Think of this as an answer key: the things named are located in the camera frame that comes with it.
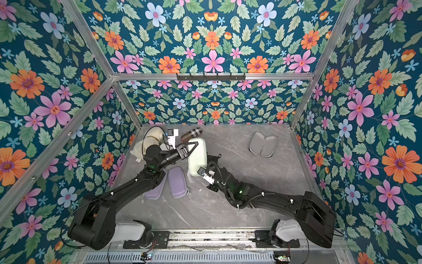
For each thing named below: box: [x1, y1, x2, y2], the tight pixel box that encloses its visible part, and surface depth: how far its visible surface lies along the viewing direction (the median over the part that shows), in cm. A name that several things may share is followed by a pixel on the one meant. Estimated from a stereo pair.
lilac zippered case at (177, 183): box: [168, 166, 190, 199], surface depth 90 cm
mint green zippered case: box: [187, 137, 208, 176], surface depth 75 cm
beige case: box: [248, 131, 277, 158], surface depth 110 cm
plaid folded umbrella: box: [180, 127, 203, 143], surface depth 113 cm
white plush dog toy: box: [129, 127, 165, 160], surface depth 102 cm
